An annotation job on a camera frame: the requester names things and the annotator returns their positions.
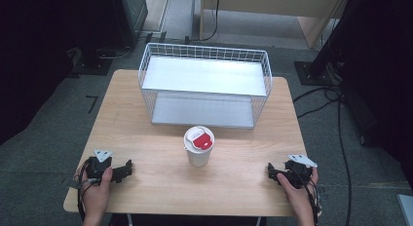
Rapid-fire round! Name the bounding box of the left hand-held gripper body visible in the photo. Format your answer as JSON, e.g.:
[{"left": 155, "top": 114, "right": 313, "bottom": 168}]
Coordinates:
[{"left": 84, "top": 149, "right": 114, "bottom": 185}]

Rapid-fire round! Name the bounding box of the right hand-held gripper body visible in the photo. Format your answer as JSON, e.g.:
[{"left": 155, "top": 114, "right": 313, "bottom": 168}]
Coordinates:
[{"left": 282, "top": 154, "right": 319, "bottom": 190}]

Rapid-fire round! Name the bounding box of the person's left hand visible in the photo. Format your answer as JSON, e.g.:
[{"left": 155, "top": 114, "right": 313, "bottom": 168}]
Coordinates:
[{"left": 81, "top": 167, "right": 114, "bottom": 218}]

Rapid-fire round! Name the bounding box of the person's right hand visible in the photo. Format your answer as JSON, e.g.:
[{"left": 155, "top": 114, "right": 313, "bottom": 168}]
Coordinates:
[{"left": 276, "top": 167, "right": 319, "bottom": 218}]

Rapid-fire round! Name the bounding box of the white cup with red lid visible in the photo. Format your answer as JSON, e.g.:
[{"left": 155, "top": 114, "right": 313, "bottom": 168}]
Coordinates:
[{"left": 183, "top": 125, "right": 216, "bottom": 169}]

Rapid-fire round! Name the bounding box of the black flat stand base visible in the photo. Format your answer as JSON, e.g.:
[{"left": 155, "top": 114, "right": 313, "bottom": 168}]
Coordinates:
[{"left": 68, "top": 47, "right": 115, "bottom": 78}]

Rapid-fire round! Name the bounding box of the pale blue box corner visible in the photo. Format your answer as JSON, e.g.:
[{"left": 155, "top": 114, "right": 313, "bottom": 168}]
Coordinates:
[{"left": 395, "top": 193, "right": 413, "bottom": 226}]

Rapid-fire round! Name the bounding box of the black stand with square base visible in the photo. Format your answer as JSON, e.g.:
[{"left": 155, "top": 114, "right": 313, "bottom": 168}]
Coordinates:
[{"left": 293, "top": 0, "right": 371, "bottom": 88}]

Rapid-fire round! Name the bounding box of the dark cabinet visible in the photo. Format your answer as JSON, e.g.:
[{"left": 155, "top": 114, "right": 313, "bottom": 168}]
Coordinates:
[{"left": 110, "top": 0, "right": 149, "bottom": 49}]

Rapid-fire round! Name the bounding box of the beige wooden board furniture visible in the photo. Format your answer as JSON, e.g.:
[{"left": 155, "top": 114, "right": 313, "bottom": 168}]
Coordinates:
[{"left": 198, "top": 0, "right": 353, "bottom": 51}]

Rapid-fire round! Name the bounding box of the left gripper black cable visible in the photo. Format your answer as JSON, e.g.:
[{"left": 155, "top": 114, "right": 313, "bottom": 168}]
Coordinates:
[{"left": 73, "top": 157, "right": 98, "bottom": 222}]

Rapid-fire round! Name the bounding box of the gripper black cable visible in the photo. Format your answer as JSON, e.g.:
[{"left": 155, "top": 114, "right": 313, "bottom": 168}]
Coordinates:
[
  {"left": 73, "top": 157, "right": 98, "bottom": 222},
  {"left": 301, "top": 178, "right": 323, "bottom": 226}
]

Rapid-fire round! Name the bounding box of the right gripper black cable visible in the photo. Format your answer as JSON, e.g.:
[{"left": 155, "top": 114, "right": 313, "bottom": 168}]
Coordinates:
[{"left": 301, "top": 178, "right": 323, "bottom": 226}]

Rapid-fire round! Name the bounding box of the long black floor cable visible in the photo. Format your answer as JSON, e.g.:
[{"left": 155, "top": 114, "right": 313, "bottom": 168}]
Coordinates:
[{"left": 292, "top": 85, "right": 355, "bottom": 226}]

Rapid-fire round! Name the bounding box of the white wire shelf rack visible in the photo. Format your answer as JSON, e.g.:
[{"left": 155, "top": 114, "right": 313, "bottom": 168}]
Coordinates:
[{"left": 137, "top": 42, "right": 274, "bottom": 131}]

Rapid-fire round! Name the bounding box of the black looped floor cable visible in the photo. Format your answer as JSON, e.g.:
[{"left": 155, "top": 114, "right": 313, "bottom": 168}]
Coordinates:
[{"left": 96, "top": 37, "right": 148, "bottom": 60}]

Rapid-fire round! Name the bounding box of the black hanging cable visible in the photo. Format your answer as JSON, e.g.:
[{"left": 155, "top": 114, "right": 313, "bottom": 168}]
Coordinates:
[{"left": 184, "top": 0, "right": 222, "bottom": 45}]

